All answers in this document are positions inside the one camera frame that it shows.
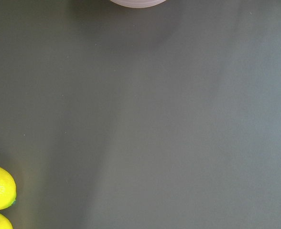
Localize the pink ice bowl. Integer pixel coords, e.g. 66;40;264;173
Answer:
110;0;166;9

